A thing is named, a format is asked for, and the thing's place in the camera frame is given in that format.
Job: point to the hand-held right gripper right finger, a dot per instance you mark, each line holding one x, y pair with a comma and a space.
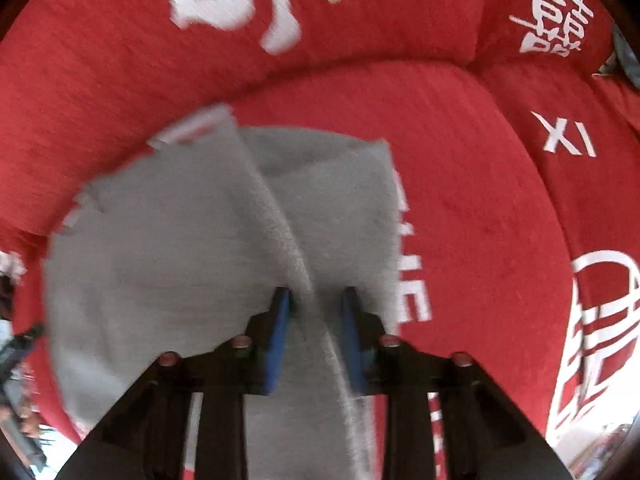
352, 355

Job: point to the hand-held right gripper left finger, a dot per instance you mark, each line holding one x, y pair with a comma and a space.
277, 345

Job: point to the grey sweatshirt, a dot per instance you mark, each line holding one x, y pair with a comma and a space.
165, 260

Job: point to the red printed sofa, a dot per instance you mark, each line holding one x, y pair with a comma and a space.
475, 220

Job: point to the grey cloth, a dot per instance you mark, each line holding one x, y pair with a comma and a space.
629, 57

